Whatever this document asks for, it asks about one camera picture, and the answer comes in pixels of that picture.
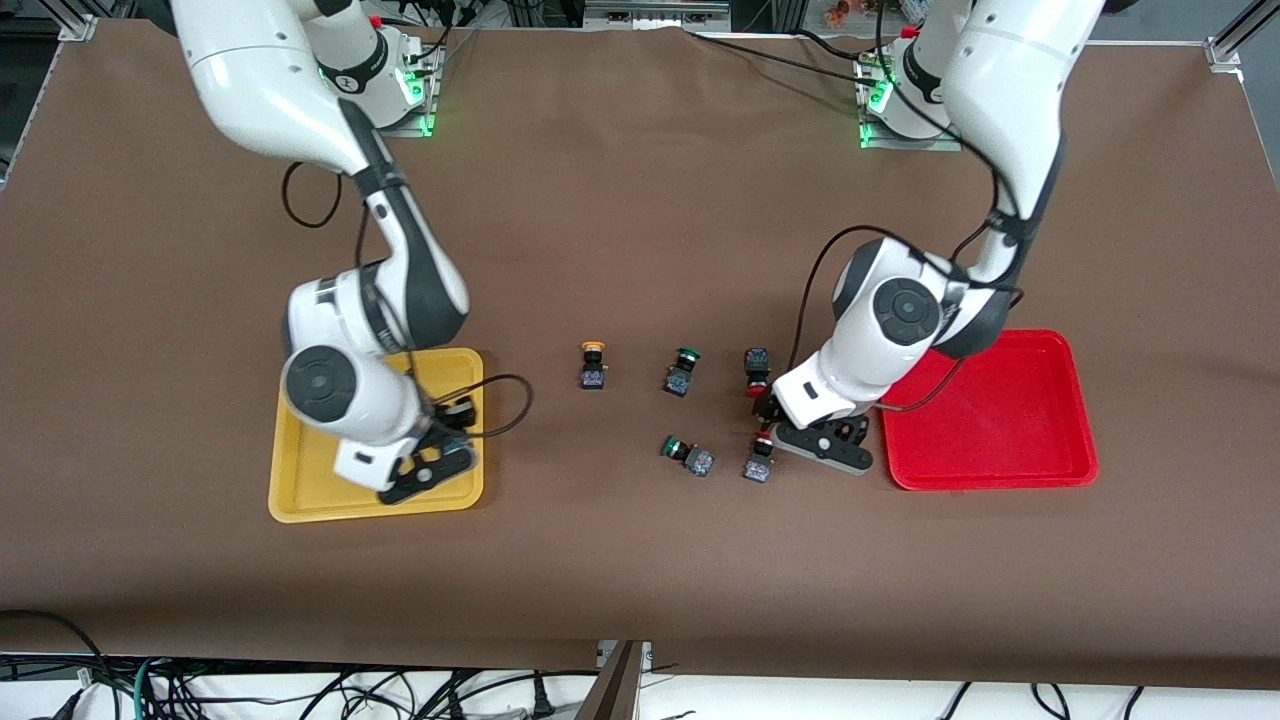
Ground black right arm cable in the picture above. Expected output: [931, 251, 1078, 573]
[281, 130, 536, 441]

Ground black cable on table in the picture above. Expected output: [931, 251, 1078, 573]
[688, 30, 866, 79]

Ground red plastic tray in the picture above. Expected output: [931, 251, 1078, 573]
[878, 329, 1099, 492]

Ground green push button switch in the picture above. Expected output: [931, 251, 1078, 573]
[664, 347, 702, 398]
[660, 436, 716, 478]

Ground brown table support beam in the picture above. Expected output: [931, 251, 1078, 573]
[575, 640, 646, 720]

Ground yellow plastic tray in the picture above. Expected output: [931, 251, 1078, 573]
[268, 347, 486, 524]

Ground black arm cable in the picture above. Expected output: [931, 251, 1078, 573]
[281, 130, 536, 441]
[790, 30, 1026, 413]

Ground aluminium right arm base plate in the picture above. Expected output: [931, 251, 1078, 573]
[330, 40, 441, 138]

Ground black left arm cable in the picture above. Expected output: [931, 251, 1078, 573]
[790, 30, 1026, 413]

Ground aluminium left arm base plate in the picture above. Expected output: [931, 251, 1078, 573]
[855, 55, 963, 153]

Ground brown table cover sheet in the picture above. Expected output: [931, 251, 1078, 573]
[0, 18, 1280, 691]

